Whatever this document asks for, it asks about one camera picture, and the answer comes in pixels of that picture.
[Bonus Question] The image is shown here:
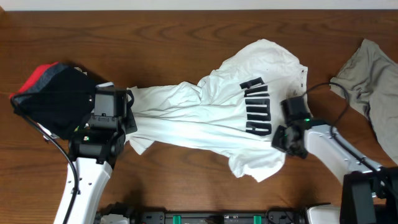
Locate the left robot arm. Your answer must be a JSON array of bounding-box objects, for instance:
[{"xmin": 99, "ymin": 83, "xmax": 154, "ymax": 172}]
[{"xmin": 54, "ymin": 86, "xmax": 137, "ymax": 223}]

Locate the grey garment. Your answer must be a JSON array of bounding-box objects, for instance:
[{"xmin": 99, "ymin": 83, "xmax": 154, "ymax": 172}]
[{"xmin": 331, "ymin": 39, "xmax": 397, "ymax": 162}]

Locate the red folded garment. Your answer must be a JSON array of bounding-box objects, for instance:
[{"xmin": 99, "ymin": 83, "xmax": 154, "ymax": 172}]
[{"xmin": 9, "ymin": 62, "xmax": 58, "ymax": 99}]

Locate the white printed t-shirt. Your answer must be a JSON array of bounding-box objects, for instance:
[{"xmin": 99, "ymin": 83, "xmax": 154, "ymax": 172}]
[{"xmin": 126, "ymin": 39, "xmax": 308, "ymax": 182}]

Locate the black mounting rail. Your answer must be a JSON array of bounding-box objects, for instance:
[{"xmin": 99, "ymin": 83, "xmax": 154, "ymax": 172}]
[{"xmin": 96, "ymin": 202, "xmax": 312, "ymax": 224}]

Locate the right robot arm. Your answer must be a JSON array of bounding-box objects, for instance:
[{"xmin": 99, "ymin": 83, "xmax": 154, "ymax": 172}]
[{"xmin": 272, "ymin": 96, "xmax": 397, "ymax": 224}]

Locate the white green folded garment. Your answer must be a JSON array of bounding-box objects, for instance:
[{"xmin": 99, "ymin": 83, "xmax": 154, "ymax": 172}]
[{"xmin": 37, "ymin": 123, "xmax": 88, "ymax": 141}]

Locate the black folded garment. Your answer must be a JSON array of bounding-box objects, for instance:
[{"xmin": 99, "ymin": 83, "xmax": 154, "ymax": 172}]
[{"xmin": 13, "ymin": 62, "xmax": 96, "ymax": 125}]

